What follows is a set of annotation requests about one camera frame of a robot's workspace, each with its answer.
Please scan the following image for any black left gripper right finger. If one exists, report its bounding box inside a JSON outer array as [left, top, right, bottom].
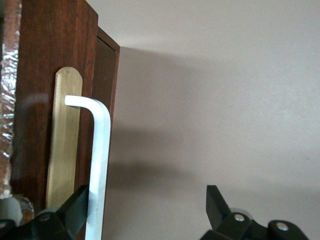
[[199, 184, 311, 240]]

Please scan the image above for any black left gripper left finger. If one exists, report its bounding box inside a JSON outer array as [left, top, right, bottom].
[[0, 184, 90, 240]]

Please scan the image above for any wooden drawer with white handle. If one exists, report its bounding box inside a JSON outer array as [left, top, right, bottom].
[[11, 0, 112, 240]]

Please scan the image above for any dark brown wooden cabinet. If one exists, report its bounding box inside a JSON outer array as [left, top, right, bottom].
[[92, 26, 121, 176]]

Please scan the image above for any crinkled silver tape strip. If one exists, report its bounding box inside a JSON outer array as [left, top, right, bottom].
[[0, 0, 35, 226]]

